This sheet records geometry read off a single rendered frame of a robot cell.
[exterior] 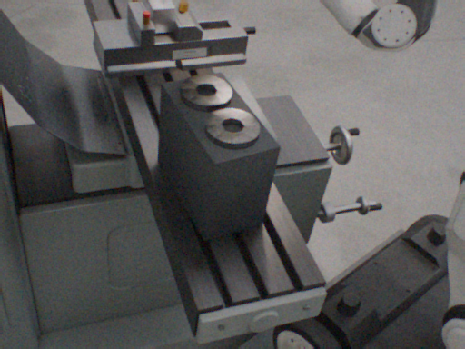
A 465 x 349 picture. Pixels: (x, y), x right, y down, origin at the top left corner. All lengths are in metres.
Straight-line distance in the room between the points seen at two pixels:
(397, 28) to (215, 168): 0.44
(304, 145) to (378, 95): 1.61
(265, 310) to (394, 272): 0.60
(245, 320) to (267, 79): 2.20
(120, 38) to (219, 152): 0.55
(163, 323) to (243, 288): 0.82
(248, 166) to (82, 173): 0.50
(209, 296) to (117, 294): 0.75
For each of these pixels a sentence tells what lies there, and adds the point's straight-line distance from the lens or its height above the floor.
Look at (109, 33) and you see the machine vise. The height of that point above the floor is 0.98.
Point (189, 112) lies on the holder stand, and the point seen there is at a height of 1.10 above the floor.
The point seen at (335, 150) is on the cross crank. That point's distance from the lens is 1.80.
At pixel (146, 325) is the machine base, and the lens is 1.78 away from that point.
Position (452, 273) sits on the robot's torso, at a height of 0.78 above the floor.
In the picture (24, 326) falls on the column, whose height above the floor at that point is 0.34.
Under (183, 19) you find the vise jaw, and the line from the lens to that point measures 1.40.
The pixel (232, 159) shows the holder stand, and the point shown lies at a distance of 0.92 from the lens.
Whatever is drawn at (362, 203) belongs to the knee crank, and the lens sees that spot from 1.77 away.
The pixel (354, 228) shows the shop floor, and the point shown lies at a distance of 2.42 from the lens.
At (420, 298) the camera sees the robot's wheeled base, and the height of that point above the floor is 0.57.
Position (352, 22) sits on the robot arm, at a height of 1.17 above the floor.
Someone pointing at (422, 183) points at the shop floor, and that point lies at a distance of 2.73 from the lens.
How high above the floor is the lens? 1.71
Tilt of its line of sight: 44 degrees down
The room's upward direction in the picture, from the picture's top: 9 degrees clockwise
